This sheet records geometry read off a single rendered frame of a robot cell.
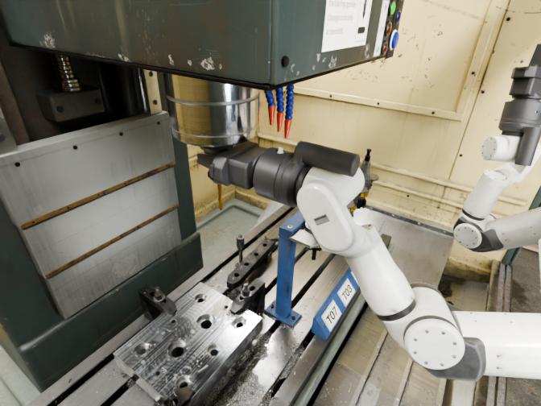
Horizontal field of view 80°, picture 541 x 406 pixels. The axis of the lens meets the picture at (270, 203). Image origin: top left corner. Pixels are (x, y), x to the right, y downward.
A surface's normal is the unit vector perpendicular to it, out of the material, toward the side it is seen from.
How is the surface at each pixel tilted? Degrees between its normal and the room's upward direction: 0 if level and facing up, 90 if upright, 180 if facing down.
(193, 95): 90
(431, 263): 24
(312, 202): 88
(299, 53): 90
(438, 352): 74
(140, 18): 90
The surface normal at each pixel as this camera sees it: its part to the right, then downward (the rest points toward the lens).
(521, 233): -0.81, 0.29
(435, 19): -0.56, 0.41
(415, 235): -0.21, -0.61
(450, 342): -0.27, 0.22
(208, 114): 0.00, 0.51
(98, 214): 0.82, 0.30
